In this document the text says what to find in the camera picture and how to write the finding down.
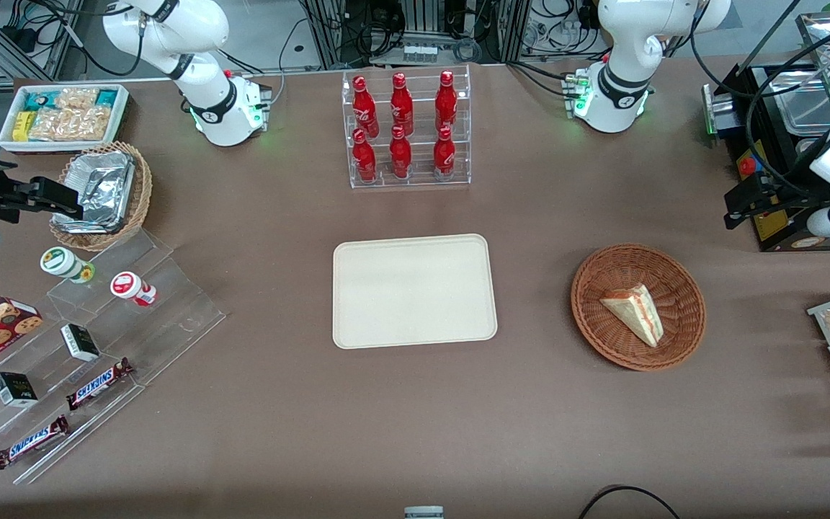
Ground small black box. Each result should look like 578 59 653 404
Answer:
0 371 39 408
61 324 101 363

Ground clear acrylic stepped display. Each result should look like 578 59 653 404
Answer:
0 227 227 485

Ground large clear cracker bag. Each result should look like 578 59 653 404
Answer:
29 107 112 142

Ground snickers bar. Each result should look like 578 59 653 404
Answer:
66 358 135 412
0 414 71 471

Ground black food warmer machine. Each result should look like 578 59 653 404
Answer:
702 61 830 253

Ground triangle sandwich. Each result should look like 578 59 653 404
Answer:
599 283 665 348

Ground small clear cracker bag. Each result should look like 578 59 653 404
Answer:
55 88 99 111

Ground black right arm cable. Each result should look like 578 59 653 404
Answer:
55 0 146 77

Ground black cable loop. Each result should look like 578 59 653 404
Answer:
577 485 682 519

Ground clear acrylic bottle rack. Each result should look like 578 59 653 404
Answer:
342 65 472 190

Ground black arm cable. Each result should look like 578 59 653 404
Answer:
55 0 146 77
689 0 830 210

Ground red cola bottle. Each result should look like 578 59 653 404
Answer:
352 75 380 138
390 125 413 179
352 128 378 182
435 70 458 133
391 72 414 136
433 125 457 179

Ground cream rectangular tray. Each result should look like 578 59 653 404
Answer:
332 234 498 350

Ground red lid yogurt cup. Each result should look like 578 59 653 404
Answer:
110 271 158 307

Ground silver foil trays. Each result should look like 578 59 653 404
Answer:
53 151 135 234

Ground brown round wicker basket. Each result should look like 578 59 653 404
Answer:
571 244 707 372

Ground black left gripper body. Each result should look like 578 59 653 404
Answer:
772 177 828 221

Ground green lid yogurt cup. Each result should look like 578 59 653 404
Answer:
40 247 96 284

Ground tan wicker basket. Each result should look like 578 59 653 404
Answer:
49 141 153 252

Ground steel food pan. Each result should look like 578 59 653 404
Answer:
767 68 830 136

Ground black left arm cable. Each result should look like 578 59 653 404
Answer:
689 0 830 210

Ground white snack bin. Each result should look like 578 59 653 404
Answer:
0 84 130 155

